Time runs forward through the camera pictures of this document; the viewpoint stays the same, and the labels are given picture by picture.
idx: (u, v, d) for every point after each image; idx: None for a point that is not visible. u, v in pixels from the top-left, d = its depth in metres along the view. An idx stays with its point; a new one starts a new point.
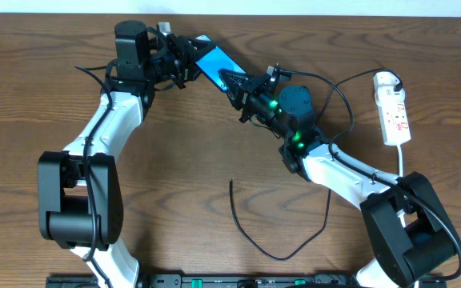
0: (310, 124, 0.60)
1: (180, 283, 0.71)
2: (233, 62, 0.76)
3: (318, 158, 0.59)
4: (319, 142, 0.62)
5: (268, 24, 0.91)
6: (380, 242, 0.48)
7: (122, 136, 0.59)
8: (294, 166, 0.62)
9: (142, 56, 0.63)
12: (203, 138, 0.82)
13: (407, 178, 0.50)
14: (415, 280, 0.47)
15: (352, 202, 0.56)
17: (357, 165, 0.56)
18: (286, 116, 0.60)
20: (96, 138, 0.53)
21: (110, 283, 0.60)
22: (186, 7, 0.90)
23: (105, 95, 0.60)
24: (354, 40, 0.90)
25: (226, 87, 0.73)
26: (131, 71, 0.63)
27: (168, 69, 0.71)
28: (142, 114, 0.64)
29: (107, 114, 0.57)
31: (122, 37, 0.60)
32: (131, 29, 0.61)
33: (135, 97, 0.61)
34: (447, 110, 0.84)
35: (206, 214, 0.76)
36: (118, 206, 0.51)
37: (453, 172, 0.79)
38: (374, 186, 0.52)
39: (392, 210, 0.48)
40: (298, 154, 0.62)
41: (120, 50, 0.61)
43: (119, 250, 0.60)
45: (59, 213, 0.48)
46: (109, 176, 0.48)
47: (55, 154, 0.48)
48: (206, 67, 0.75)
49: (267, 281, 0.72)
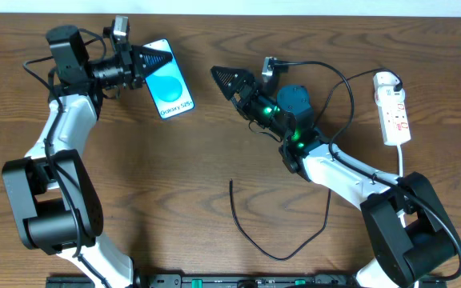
0: (309, 122, 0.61)
1: (180, 283, 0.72)
2: (182, 85, 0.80)
3: (318, 158, 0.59)
4: (320, 142, 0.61)
5: (268, 24, 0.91)
6: (380, 242, 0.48)
7: (80, 138, 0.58)
8: (294, 166, 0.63)
9: (81, 58, 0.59)
12: (203, 138, 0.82)
13: (407, 179, 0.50)
14: (416, 278, 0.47)
15: (352, 203, 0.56)
17: (358, 164, 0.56)
18: (284, 114, 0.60)
20: (54, 138, 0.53)
21: (106, 282, 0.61)
22: (185, 8, 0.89)
23: (54, 101, 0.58)
24: (354, 40, 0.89)
25: (164, 116, 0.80)
26: (74, 74, 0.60)
27: (109, 76, 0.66)
28: (94, 114, 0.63)
29: (59, 118, 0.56)
31: (54, 42, 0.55)
32: (63, 31, 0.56)
33: (84, 96, 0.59)
34: (447, 110, 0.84)
35: (206, 214, 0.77)
36: (95, 199, 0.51)
37: (453, 172, 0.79)
38: (374, 186, 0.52)
39: (391, 210, 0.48)
40: (298, 154, 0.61)
41: (56, 56, 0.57)
43: (111, 250, 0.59)
45: (37, 218, 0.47)
46: (77, 168, 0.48)
47: (18, 162, 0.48)
48: (153, 84, 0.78)
49: (267, 281, 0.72)
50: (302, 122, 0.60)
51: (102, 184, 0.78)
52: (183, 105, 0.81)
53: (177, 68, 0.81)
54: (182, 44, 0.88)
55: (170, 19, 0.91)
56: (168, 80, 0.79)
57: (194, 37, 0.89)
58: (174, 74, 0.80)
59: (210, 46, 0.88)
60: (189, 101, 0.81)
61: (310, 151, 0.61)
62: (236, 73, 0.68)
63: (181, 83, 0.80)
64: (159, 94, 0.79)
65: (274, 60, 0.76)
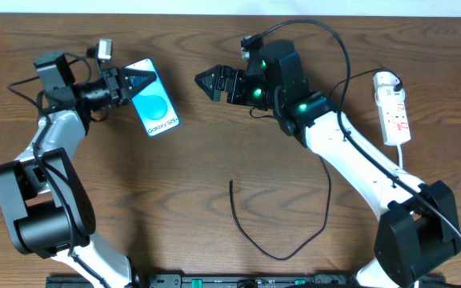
0: (298, 75, 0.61)
1: (180, 283, 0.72)
2: (167, 103, 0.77)
3: (329, 137, 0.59)
4: (321, 101, 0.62)
5: (268, 24, 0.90)
6: (392, 250, 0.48)
7: (70, 147, 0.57)
8: (292, 126, 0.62)
9: (67, 78, 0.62)
12: (202, 138, 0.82)
13: (431, 190, 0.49)
14: (417, 278, 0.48)
15: (358, 187, 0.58)
17: (374, 154, 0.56)
18: (272, 66, 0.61)
20: (43, 142, 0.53)
21: (105, 282, 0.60)
22: (184, 8, 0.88)
23: (43, 118, 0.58)
24: (354, 40, 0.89)
25: (151, 134, 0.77)
26: (62, 95, 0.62)
27: (95, 99, 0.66)
28: (82, 127, 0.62)
29: (48, 129, 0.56)
31: (42, 65, 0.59)
32: (49, 55, 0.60)
33: (72, 110, 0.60)
34: (447, 110, 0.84)
35: (206, 214, 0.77)
36: (86, 198, 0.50)
37: (452, 172, 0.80)
38: (394, 192, 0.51)
39: (413, 224, 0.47)
40: (299, 118, 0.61)
41: (44, 78, 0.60)
43: (106, 249, 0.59)
45: (28, 222, 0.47)
46: (65, 163, 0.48)
47: (6, 164, 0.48)
48: (139, 105, 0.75)
49: (267, 281, 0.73)
50: (292, 73, 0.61)
51: (102, 184, 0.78)
52: (169, 122, 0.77)
53: (162, 86, 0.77)
54: (182, 43, 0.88)
55: (170, 18, 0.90)
56: (154, 98, 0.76)
57: (195, 37, 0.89)
58: (159, 92, 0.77)
59: (210, 46, 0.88)
60: (175, 118, 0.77)
61: (316, 119, 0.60)
62: (213, 73, 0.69)
63: (166, 100, 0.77)
64: (146, 112, 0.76)
65: (246, 41, 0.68)
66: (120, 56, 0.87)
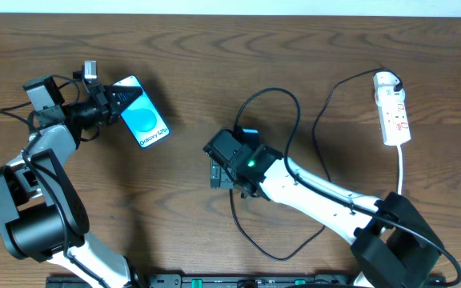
0: (240, 148, 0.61)
1: (180, 283, 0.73)
2: (156, 115, 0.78)
3: (282, 184, 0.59)
4: (268, 154, 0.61)
5: (268, 24, 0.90)
6: (376, 275, 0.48)
7: (61, 154, 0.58)
8: (247, 186, 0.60)
9: (56, 98, 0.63)
12: (203, 138, 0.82)
13: (386, 204, 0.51)
14: None
15: (323, 223, 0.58)
17: (325, 187, 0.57)
18: (218, 154, 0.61)
20: (34, 150, 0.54)
21: (104, 283, 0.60)
22: (184, 9, 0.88)
23: (33, 135, 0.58)
24: (354, 40, 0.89)
25: (145, 146, 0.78)
26: (51, 114, 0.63)
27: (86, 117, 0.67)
28: (72, 139, 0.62)
29: (38, 140, 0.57)
31: (30, 86, 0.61)
32: (38, 79, 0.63)
33: (62, 124, 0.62)
34: (447, 110, 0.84)
35: (206, 214, 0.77)
36: (78, 199, 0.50)
37: (451, 172, 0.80)
38: (356, 218, 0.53)
39: (381, 242, 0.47)
40: (251, 176, 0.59)
41: (34, 100, 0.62)
43: (103, 249, 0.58)
45: (20, 228, 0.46)
46: (54, 162, 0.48)
47: None
48: (130, 119, 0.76)
49: (267, 281, 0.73)
50: (230, 144, 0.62)
51: (102, 184, 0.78)
52: (159, 132, 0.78)
53: (149, 100, 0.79)
54: (182, 44, 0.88)
55: (170, 18, 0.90)
56: (142, 112, 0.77)
57: (194, 37, 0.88)
58: (147, 106, 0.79)
59: (210, 46, 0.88)
60: (165, 128, 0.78)
61: (266, 171, 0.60)
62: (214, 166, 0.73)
63: (154, 113, 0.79)
64: (136, 126, 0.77)
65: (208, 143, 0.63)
66: (120, 56, 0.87)
